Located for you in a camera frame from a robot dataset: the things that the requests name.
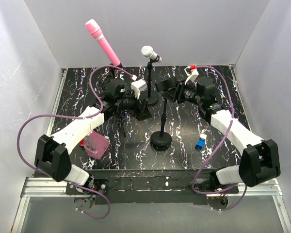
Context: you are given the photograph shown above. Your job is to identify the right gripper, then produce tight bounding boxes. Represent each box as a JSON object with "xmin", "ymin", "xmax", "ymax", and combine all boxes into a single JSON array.
[{"xmin": 162, "ymin": 80, "xmax": 203, "ymax": 106}]

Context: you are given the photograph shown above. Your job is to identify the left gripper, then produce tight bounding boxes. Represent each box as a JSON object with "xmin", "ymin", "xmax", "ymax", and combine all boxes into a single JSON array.
[{"xmin": 115, "ymin": 88, "xmax": 152, "ymax": 120}]

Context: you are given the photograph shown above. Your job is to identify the black round-base stand purple mic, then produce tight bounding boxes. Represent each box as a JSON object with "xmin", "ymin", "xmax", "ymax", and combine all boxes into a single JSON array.
[{"xmin": 150, "ymin": 98, "xmax": 172, "ymax": 151}]

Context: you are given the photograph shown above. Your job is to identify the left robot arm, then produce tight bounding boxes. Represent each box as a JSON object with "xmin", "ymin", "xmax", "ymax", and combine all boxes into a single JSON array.
[{"xmin": 34, "ymin": 79, "xmax": 152, "ymax": 194}]

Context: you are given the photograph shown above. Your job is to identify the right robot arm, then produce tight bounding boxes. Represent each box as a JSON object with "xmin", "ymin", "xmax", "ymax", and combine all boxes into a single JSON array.
[{"xmin": 155, "ymin": 77, "xmax": 281, "ymax": 193}]

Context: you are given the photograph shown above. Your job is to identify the black round-base stand white mic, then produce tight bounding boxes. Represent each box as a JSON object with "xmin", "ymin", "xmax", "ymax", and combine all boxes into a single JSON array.
[{"xmin": 141, "ymin": 59, "xmax": 159, "ymax": 106}]

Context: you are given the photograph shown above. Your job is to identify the black tripod stand pink mic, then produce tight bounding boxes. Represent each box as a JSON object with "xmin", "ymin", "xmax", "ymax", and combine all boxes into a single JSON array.
[{"xmin": 98, "ymin": 67, "xmax": 127, "ymax": 137}]

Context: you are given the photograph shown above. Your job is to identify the white microphone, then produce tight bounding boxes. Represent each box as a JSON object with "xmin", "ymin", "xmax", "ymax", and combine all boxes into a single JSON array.
[{"xmin": 141, "ymin": 46, "xmax": 162, "ymax": 63}]

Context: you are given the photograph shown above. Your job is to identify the pink microphone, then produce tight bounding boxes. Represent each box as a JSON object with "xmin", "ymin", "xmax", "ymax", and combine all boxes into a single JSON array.
[{"xmin": 85, "ymin": 19, "xmax": 123, "ymax": 68}]

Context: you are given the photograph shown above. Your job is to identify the black marble mat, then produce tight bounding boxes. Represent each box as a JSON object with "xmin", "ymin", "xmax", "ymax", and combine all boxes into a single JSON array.
[{"xmin": 57, "ymin": 66, "xmax": 249, "ymax": 169}]

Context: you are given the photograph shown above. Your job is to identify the pink metronome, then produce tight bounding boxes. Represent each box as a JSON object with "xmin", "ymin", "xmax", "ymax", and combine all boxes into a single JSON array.
[{"xmin": 83, "ymin": 131, "xmax": 110, "ymax": 160}]

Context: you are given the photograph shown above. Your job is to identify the blue white small toy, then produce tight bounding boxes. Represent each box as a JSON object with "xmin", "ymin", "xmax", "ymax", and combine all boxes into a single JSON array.
[{"xmin": 195, "ymin": 133, "xmax": 207, "ymax": 150}]

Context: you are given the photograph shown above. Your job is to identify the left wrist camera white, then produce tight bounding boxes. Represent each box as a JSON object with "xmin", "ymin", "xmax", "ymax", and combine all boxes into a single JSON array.
[{"xmin": 131, "ymin": 75, "xmax": 147, "ymax": 93}]

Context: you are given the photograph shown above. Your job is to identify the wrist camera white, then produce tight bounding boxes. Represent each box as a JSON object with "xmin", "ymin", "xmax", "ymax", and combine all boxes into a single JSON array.
[
  {"xmin": 131, "ymin": 75, "xmax": 147, "ymax": 93},
  {"xmin": 184, "ymin": 65, "xmax": 199, "ymax": 84}
]

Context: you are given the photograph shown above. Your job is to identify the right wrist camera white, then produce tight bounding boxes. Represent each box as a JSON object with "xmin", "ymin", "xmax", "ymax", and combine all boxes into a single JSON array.
[{"xmin": 184, "ymin": 65, "xmax": 199, "ymax": 84}]

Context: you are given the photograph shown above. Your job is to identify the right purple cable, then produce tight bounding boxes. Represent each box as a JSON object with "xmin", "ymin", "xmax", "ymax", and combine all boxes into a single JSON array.
[{"xmin": 191, "ymin": 65, "xmax": 248, "ymax": 212}]

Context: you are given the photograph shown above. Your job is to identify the purple cable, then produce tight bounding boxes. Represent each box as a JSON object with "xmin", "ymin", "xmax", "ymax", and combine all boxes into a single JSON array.
[
  {"xmin": 191, "ymin": 65, "xmax": 248, "ymax": 212},
  {"xmin": 16, "ymin": 65, "xmax": 138, "ymax": 220}
]

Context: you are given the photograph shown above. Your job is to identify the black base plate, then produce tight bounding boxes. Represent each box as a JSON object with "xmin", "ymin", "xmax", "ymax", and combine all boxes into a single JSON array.
[{"xmin": 33, "ymin": 167, "xmax": 267, "ymax": 206}]

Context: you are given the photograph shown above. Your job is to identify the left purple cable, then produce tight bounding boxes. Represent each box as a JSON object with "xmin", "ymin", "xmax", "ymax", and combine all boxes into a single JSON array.
[{"xmin": 16, "ymin": 65, "xmax": 138, "ymax": 220}]

